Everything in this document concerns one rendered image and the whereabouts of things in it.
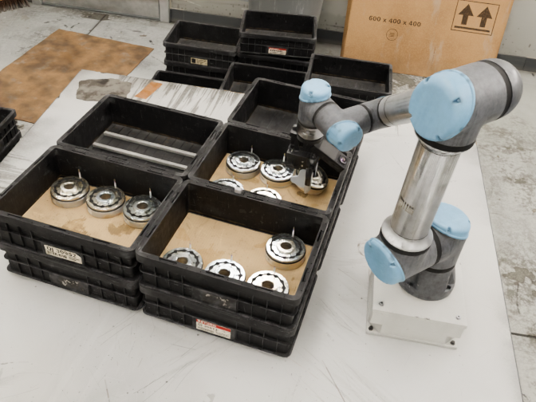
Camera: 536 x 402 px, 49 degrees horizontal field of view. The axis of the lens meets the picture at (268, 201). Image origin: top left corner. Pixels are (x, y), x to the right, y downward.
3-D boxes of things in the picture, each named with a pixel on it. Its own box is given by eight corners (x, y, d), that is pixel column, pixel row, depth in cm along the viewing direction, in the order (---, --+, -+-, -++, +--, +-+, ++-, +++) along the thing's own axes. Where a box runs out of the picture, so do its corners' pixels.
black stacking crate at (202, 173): (346, 183, 179) (352, 153, 172) (323, 248, 157) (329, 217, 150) (224, 153, 187) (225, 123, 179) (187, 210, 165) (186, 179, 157)
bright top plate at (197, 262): (208, 254, 146) (208, 253, 146) (193, 283, 139) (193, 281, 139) (171, 244, 148) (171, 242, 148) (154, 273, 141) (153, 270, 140)
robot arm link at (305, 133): (329, 113, 153) (321, 134, 148) (327, 127, 157) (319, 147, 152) (301, 107, 154) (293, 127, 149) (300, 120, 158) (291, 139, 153)
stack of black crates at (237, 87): (301, 128, 320) (309, 72, 298) (294, 160, 297) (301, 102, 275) (230, 117, 323) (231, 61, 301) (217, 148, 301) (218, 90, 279)
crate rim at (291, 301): (329, 222, 151) (330, 215, 149) (297, 309, 129) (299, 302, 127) (185, 184, 158) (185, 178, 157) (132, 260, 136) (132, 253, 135)
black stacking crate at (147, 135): (223, 152, 187) (224, 122, 179) (186, 210, 165) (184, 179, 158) (111, 124, 194) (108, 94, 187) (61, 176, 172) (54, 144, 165)
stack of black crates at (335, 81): (375, 139, 317) (392, 64, 288) (373, 172, 294) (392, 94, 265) (301, 128, 320) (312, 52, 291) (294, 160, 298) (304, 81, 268)
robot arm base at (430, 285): (447, 258, 159) (458, 232, 152) (459, 303, 148) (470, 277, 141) (392, 254, 159) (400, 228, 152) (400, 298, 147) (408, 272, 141)
